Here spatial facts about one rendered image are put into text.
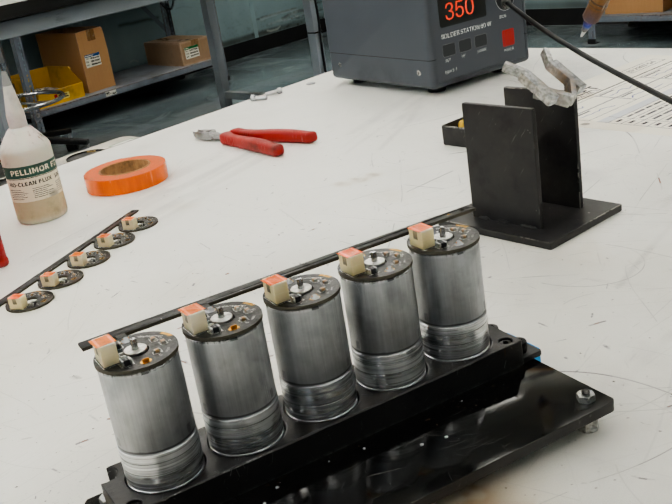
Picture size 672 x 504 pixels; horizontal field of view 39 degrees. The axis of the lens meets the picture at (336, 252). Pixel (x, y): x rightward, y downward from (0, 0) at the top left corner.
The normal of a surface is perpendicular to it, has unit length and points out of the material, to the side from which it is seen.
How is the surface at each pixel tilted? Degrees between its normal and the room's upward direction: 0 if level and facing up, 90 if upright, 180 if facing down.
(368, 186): 0
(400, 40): 90
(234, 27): 90
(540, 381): 0
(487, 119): 90
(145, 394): 90
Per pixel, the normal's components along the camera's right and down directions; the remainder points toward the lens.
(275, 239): -0.15, -0.92
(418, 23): -0.81, 0.33
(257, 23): 0.72, 0.15
